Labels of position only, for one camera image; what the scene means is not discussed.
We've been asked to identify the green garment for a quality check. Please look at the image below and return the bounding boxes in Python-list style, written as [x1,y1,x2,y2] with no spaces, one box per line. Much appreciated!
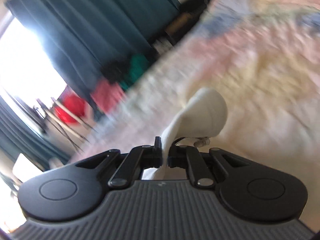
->
[119,54,154,92]

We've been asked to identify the white sweatpants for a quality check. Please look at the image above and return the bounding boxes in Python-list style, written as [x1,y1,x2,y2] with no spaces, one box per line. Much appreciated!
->
[142,88,228,180]

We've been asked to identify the pink garment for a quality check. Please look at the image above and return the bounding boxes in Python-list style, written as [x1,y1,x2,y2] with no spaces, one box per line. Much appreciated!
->
[91,78,125,114]

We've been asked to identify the red garment on rack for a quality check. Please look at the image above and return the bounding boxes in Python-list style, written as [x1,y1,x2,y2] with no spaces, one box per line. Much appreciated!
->
[52,86,87,124]

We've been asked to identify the teal curtain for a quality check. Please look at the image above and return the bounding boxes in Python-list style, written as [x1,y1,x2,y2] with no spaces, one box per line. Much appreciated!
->
[0,0,182,163]

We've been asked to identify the white clothes rack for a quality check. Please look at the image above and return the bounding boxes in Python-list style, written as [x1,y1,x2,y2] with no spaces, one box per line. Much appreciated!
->
[10,96,94,152]

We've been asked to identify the pink pastel bed duvet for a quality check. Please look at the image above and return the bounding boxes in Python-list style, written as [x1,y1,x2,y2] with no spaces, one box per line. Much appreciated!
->
[49,0,320,228]

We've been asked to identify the black garment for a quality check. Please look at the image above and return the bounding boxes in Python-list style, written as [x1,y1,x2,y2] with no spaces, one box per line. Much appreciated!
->
[100,59,130,83]

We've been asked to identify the white chair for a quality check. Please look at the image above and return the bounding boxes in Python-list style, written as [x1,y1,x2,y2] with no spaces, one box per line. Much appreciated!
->
[12,153,43,183]

